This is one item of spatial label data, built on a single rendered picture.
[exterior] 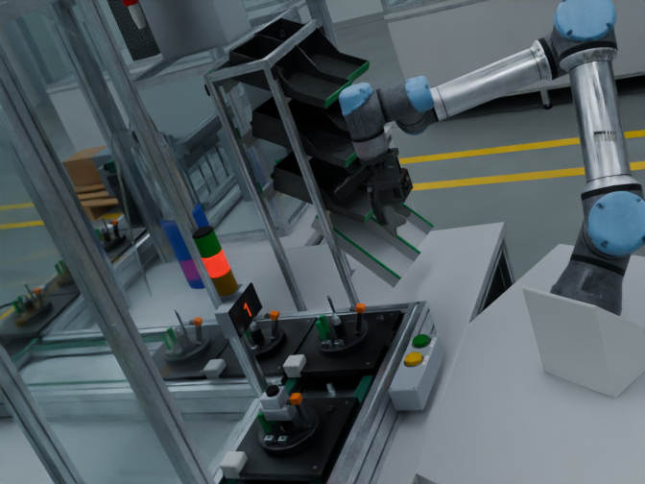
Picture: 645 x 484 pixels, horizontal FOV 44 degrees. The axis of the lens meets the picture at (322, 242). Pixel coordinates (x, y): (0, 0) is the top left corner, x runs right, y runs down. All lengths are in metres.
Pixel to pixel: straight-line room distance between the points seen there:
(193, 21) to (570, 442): 2.02
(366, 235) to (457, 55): 3.92
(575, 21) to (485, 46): 4.24
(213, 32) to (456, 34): 3.21
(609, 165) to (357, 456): 0.77
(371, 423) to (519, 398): 0.34
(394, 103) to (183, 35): 1.51
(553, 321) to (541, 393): 0.18
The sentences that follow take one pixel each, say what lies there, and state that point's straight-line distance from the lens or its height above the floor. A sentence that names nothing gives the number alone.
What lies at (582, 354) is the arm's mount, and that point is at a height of 0.95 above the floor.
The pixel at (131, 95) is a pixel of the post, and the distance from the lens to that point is 1.70.
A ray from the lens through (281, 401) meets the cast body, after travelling 1.75.
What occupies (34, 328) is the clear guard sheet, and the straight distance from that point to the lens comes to 0.97.
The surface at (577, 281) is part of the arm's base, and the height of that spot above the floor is 1.10.
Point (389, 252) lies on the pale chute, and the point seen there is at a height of 1.04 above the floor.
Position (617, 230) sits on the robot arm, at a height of 1.24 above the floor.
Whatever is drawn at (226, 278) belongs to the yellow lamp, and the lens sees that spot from 1.80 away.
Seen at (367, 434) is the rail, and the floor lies 0.96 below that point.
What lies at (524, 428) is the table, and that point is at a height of 0.86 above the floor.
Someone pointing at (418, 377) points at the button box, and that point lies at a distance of 1.85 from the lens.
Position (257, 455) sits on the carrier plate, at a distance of 1.81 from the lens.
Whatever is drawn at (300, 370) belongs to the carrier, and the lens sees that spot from 2.00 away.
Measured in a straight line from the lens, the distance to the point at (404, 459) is 1.81.
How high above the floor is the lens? 2.03
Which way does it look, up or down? 24 degrees down
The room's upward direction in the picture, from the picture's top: 20 degrees counter-clockwise
